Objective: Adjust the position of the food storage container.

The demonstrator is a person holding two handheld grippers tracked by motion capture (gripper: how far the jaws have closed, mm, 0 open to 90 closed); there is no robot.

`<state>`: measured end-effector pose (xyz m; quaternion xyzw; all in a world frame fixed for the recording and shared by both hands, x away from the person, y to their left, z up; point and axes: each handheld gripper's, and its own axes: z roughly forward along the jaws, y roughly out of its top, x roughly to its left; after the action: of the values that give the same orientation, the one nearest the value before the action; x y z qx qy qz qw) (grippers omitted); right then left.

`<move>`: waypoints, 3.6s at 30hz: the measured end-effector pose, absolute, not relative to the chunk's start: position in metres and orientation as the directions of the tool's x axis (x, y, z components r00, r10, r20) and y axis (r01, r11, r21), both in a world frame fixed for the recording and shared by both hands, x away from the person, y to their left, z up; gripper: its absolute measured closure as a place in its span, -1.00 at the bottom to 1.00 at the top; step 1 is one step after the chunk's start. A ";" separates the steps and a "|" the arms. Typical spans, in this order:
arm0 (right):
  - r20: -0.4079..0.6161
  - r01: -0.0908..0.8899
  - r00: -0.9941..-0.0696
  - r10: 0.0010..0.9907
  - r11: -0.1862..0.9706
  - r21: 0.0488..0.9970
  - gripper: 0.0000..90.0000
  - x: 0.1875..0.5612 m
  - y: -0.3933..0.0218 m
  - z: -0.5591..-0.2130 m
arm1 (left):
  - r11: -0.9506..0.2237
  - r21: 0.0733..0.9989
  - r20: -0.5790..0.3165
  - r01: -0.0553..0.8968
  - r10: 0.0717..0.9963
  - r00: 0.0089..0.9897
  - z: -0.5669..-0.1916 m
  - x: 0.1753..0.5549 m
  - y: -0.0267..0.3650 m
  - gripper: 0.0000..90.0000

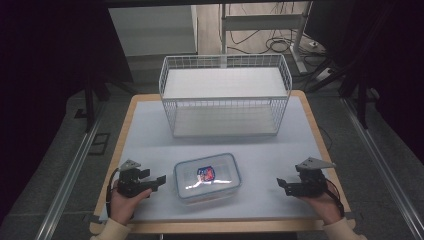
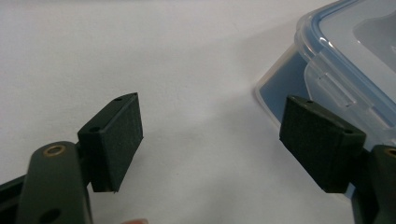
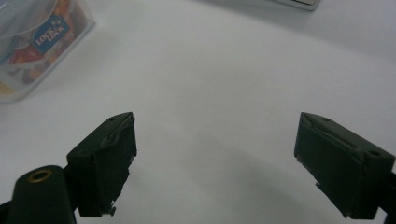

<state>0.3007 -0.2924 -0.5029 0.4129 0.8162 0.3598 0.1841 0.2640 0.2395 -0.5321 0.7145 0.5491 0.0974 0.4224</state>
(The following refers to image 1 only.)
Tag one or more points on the metal floor rail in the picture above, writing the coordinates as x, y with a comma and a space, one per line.
383, 166
66, 186

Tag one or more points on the person's right hand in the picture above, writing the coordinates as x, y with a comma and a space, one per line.
328, 206

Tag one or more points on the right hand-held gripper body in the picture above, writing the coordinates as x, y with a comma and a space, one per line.
311, 183

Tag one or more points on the clear plastic food container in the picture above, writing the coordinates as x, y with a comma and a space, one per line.
207, 178

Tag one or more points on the white power strip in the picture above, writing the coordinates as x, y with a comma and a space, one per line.
324, 74

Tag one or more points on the white metal desk frame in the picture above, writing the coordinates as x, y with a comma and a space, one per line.
263, 21

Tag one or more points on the white table mat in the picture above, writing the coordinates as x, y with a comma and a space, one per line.
260, 160

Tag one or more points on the black metal stand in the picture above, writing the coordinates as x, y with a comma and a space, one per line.
90, 100
360, 96

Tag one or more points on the person's left hand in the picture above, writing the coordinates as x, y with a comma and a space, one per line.
121, 206

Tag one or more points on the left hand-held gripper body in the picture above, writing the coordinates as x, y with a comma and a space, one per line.
128, 181

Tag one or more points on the black floor bracket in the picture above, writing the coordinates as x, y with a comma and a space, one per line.
99, 144

